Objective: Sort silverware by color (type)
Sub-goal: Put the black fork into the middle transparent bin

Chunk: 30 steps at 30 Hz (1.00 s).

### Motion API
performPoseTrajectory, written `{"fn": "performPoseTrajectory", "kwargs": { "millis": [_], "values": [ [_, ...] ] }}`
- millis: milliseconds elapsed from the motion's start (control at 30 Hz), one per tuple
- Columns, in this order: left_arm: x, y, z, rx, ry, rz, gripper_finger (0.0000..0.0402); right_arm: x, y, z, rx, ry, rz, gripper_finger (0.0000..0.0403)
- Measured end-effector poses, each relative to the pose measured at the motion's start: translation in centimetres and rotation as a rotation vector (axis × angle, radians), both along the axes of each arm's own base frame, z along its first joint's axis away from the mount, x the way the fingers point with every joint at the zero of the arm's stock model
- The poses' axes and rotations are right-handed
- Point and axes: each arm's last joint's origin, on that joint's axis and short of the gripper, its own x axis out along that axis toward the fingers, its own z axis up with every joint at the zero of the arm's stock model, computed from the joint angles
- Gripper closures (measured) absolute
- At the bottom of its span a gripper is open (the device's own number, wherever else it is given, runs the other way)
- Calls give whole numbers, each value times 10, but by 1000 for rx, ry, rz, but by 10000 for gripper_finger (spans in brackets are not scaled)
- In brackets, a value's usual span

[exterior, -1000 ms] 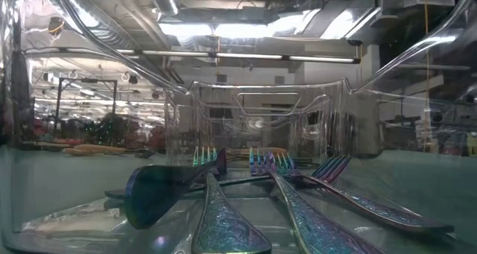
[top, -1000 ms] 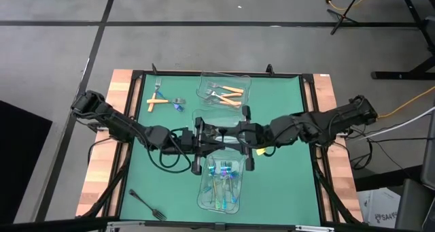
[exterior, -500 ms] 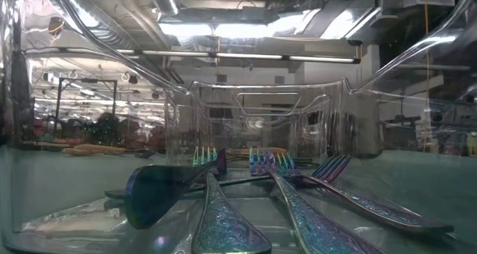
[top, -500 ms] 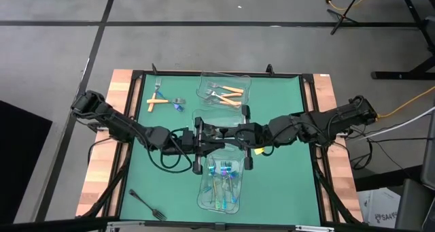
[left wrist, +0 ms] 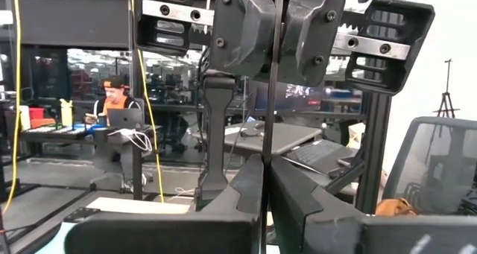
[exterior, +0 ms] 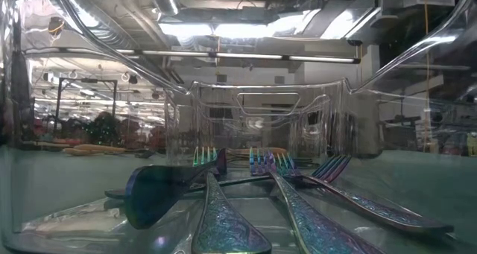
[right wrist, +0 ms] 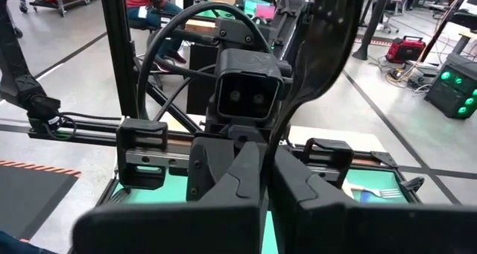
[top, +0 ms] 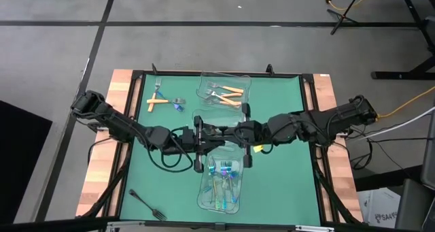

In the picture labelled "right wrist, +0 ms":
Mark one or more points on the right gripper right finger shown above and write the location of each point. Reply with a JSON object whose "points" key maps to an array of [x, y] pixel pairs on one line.
{"points": [[372, 231]]}

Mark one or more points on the metal cart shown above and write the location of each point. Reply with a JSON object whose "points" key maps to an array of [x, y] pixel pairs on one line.
{"points": [[59, 2]]}

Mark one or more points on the black aluminium rig frame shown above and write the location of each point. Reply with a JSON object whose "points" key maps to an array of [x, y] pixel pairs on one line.
{"points": [[119, 41]]}

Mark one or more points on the black support strut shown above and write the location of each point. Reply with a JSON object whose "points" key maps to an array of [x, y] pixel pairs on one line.
{"points": [[18, 86]]}

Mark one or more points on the black box green lights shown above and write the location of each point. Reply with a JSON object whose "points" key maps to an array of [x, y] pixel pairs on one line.
{"points": [[439, 97]]}

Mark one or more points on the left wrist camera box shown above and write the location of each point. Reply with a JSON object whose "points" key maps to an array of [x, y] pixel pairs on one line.
{"points": [[247, 97]]}

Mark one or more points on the black pole stand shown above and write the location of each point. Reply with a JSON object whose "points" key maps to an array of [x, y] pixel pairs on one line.
{"points": [[372, 23]]}

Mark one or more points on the grey office chair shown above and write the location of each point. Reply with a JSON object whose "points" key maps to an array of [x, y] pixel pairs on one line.
{"points": [[395, 12]]}

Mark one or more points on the iridescent rainbow spoon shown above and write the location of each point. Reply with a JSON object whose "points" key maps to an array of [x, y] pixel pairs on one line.
{"points": [[328, 41]]}

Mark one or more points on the red equipment case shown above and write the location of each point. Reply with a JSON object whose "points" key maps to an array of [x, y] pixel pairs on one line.
{"points": [[404, 51]]}

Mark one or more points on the black floor mat striped edge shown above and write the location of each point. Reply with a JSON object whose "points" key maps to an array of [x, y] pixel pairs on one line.
{"points": [[30, 202]]}

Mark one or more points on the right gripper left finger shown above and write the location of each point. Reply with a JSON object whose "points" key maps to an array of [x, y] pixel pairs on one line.
{"points": [[167, 231]]}

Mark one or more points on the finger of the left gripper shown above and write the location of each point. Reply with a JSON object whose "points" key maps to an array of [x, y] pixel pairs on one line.
{"points": [[141, 129], [346, 164]]}

